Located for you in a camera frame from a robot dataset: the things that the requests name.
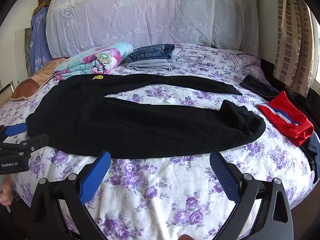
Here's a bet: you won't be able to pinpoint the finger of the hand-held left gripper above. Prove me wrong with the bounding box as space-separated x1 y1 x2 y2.
0 134 49 156
0 123 27 138

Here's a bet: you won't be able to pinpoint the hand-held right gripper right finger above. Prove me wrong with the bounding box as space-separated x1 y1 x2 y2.
209 150 294 240

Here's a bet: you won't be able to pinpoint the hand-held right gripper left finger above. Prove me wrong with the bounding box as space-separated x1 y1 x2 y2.
31 150 112 240

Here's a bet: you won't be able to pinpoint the black pants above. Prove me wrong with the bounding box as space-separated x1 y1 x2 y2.
25 73 266 160

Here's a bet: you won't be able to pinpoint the folded grey pants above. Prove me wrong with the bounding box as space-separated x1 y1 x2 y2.
126 59 178 72

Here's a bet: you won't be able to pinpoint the person's left hand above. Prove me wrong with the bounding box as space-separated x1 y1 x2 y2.
0 175 13 205

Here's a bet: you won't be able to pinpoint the brown pillow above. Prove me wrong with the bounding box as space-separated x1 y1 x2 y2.
10 57 68 102

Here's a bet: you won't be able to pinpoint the purple floral bed sheet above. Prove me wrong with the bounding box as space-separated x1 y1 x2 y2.
0 44 315 240

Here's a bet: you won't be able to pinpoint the red striped shorts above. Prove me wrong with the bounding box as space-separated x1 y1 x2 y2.
257 91 314 147

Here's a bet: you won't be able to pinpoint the blue patterned cloth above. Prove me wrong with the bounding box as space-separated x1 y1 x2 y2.
30 6 52 75

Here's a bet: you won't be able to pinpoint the dark blue garment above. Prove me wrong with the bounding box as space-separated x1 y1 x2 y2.
300 132 320 178

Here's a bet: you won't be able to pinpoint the dark navy garment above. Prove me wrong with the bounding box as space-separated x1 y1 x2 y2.
240 74 280 97

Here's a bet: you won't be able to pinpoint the folded floral blanket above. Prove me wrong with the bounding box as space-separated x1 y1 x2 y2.
54 42 134 80

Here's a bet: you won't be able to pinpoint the folded blue jeans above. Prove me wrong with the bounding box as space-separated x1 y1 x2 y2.
126 44 175 62

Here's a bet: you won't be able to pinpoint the beige checked curtain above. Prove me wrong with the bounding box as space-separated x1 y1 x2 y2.
272 0 317 98

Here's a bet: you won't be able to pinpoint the white lace cloth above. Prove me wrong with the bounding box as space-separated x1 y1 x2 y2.
46 0 258 58

